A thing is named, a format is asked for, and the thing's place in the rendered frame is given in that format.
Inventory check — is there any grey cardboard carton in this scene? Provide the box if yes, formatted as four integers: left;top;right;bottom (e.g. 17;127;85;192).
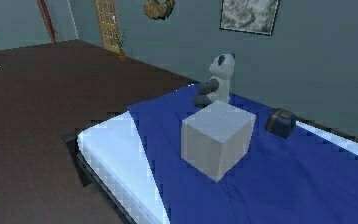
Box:
180;99;257;183

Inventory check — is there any black and white panda teddy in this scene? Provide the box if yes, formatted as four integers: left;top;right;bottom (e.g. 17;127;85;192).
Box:
192;52;237;109

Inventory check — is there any yellow lattice panel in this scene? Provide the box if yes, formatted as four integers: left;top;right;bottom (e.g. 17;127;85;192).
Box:
94;0;125;55

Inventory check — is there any bed with blue blanket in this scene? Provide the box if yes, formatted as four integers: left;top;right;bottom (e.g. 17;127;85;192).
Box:
62;83;358;224

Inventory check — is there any red pole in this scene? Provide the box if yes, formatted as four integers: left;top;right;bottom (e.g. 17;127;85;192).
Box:
36;0;59;45

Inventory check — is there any brown round wall ornament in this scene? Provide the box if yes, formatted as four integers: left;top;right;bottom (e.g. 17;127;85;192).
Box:
143;0;176;21

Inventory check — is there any grey framed wall picture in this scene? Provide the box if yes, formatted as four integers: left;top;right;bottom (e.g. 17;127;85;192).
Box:
219;0;281;37

